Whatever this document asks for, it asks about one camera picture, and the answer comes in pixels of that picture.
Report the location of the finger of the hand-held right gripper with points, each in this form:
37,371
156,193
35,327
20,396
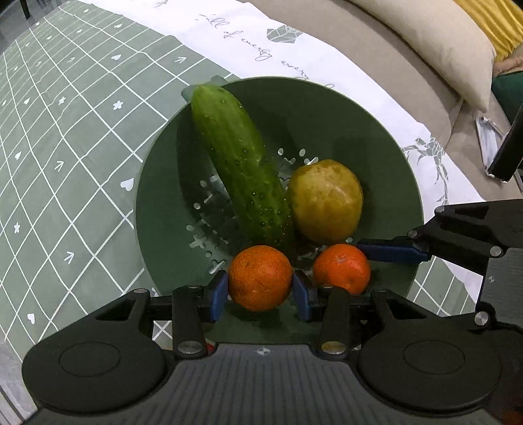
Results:
392,251

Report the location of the yellow-green round fruit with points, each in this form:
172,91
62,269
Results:
326,200

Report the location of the green checked tablecloth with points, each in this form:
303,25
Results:
61,163

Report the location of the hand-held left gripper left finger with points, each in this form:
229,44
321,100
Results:
217,295

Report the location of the large orange tangerine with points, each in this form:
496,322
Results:
260,278

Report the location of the silver flat device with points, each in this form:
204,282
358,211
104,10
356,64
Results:
487,141

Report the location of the dark green cushion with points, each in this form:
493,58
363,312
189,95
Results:
508,96

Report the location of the green colander bowl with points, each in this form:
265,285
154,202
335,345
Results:
286,122

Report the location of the beige cushion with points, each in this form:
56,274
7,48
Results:
449,45

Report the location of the beige sofa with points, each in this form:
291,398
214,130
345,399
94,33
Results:
384,53

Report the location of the black flat object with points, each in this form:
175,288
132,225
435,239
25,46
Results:
508,151

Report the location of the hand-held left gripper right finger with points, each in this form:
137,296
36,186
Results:
301,296

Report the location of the small orange tangerine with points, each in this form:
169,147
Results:
342,267

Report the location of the green cucumber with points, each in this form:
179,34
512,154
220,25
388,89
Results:
239,159

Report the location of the yellow cushion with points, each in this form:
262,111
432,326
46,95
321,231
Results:
500,24

